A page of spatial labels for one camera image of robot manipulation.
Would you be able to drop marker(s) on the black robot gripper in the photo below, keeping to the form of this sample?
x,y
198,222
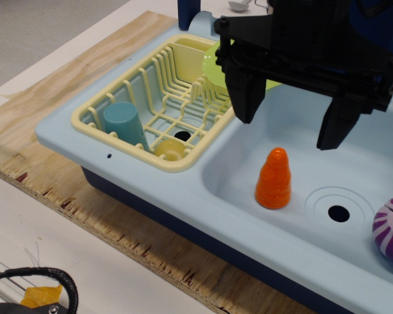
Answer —
x,y
309,45

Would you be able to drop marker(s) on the orange toy carrot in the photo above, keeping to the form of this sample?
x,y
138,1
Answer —
x,y
273,188

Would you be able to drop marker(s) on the light green plastic plate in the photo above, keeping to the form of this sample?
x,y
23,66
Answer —
x,y
211,69

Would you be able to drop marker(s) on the cream plastic dish rack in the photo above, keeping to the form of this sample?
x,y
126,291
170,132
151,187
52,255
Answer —
x,y
174,99

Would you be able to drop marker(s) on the small yellow toy bowl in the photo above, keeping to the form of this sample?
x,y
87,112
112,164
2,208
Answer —
x,y
170,149

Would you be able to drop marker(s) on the light blue toy sink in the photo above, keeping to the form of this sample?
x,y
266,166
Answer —
x,y
319,249

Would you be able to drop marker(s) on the purple white striped ball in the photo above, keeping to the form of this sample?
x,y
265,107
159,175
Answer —
x,y
382,229

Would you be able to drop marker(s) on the teal plastic cup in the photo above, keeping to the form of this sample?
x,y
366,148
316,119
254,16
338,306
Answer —
x,y
123,119

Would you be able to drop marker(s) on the plywood base board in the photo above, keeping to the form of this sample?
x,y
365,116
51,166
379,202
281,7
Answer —
x,y
121,261

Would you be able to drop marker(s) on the yellow tape piece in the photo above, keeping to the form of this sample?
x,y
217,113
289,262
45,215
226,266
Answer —
x,y
40,296

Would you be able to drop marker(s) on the black device with screw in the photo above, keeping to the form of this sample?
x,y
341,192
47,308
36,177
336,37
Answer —
x,y
8,308

